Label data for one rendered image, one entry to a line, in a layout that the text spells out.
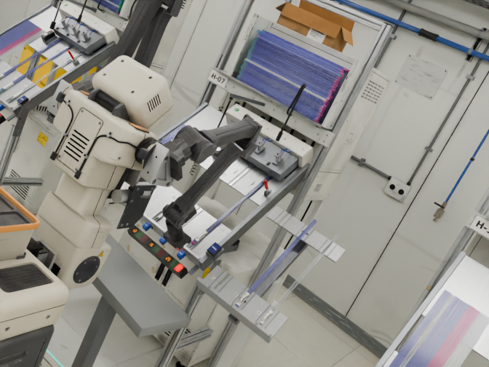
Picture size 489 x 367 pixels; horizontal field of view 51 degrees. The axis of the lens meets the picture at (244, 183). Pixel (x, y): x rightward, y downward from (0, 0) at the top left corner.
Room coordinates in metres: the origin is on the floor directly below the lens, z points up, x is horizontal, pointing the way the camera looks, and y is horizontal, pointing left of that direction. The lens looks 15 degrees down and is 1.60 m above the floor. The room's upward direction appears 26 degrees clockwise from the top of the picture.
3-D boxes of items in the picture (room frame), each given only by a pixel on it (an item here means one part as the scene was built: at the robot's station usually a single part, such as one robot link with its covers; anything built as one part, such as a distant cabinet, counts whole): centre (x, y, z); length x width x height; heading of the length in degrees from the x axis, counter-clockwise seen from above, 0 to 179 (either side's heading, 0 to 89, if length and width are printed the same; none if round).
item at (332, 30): (2.83, -0.03, 1.82); 0.68 x 0.30 x 0.20; 61
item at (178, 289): (2.66, 0.01, 0.31); 0.70 x 0.65 x 0.62; 61
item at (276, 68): (2.52, 0.02, 1.52); 0.51 x 0.13 x 0.27; 61
